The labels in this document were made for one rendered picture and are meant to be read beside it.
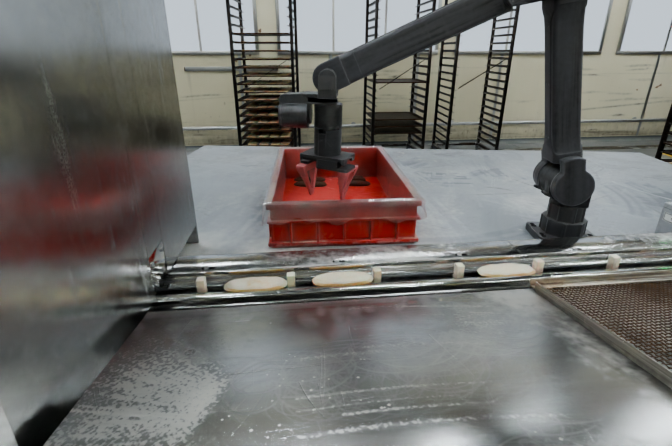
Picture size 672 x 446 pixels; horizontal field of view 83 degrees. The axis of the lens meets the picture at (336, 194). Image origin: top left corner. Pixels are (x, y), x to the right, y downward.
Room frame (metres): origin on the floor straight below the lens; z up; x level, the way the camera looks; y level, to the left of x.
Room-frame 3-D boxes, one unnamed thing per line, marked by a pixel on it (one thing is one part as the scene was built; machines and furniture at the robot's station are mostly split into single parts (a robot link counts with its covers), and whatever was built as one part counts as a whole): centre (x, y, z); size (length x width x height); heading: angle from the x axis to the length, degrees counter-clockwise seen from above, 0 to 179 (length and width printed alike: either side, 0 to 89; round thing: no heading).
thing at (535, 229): (0.75, -0.49, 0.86); 0.12 x 0.09 x 0.08; 86
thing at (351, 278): (0.53, -0.01, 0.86); 0.10 x 0.04 x 0.01; 96
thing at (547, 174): (0.74, -0.47, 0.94); 0.09 x 0.05 x 0.10; 86
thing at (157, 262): (0.50, 0.27, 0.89); 0.06 x 0.01 x 0.06; 6
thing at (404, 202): (0.93, 0.00, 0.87); 0.49 x 0.34 x 0.10; 4
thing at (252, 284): (0.52, 0.13, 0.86); 0.10 x 0.04 x 0.01; 96
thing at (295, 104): (0.78, 0.06, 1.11); 0.11 x 0.09 x 0.12; 86
